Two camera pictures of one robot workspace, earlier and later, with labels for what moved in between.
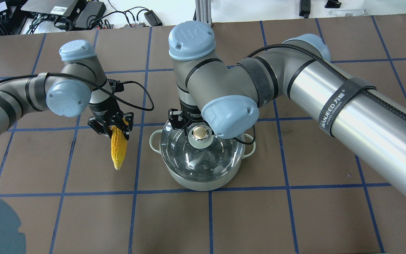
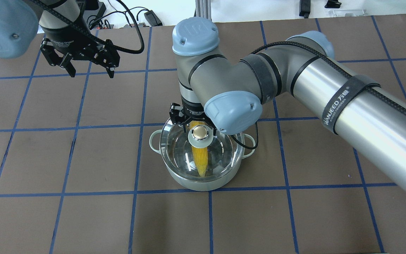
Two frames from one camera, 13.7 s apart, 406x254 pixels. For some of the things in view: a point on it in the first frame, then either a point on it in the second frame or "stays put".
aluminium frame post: (203, 11) stays put
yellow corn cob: (118, 146) → (200, 154)
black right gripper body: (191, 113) stays put
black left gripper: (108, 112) → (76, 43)
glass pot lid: (200, 154) stays put
